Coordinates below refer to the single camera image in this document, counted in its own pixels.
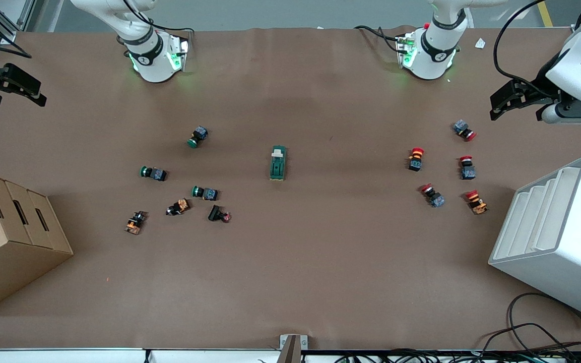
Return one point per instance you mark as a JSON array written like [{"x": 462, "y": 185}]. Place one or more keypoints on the aluminium camera mount post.
[{"x": 293, "y": 348}]

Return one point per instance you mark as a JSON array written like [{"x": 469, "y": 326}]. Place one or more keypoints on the small white paper scrap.
[{"x": 480, "y": 43}]

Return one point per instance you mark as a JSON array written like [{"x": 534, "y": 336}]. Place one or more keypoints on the red push button orange block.
[
  {"x": 476, "y": 201},
  {"x": 416, "y": 159}
]

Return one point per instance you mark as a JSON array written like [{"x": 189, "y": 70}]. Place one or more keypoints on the white stepped storage rack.
[{"x": 562, "y": 242}]

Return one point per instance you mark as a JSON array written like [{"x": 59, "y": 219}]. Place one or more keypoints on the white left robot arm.
[{"x": 434, "y": 55}]

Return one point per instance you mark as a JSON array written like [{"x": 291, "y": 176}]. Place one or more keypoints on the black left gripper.
[{"x": 537, "y": 86}]

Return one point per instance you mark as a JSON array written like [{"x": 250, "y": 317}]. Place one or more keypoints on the black push button red contacts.
[{"x": 217, "y": 213}]

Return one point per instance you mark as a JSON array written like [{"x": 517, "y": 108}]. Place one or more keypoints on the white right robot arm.
[{"x": 155, "y": 60}]

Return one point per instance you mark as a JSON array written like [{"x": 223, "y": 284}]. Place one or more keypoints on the red push button blue block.
[
  {"x": 432, "y": 195},
  {"x": 467, "y": 168},
  {"x": 464, "y": 129}
]

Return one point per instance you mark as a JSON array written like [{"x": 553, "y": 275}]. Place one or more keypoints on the brown cardboard box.
[{"x": 3, "y": 242}]

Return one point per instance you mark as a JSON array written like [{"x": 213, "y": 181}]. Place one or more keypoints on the green push button blue block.
[
  {"x": 154, "y": 173},
  {"x": 198, "y": 136},
  {"x": 205, "y": 193}
]

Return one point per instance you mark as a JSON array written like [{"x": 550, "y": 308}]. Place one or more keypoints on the black push button orange block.
[
  {"x": 135, "y": 222},
  {"x": 178, "y": 207}
]

